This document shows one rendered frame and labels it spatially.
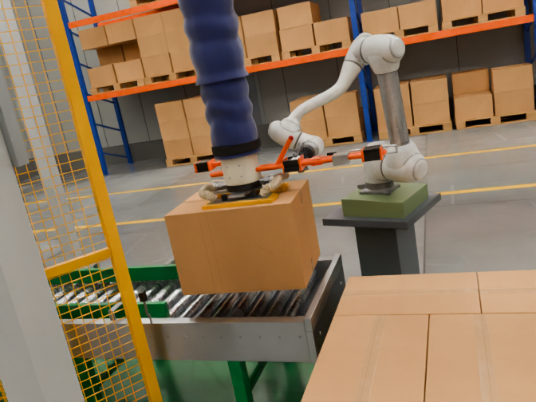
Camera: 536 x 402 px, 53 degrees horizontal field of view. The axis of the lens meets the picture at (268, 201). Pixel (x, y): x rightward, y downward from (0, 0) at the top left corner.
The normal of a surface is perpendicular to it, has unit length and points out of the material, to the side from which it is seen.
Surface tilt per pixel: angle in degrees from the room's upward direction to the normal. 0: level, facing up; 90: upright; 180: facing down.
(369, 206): 90
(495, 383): 0
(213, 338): 90
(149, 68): 90
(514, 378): 0
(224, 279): 90
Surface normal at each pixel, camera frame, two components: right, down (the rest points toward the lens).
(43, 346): 0.94, -0.08
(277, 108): -0.28, 0.29
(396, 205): -0.58, 0.31
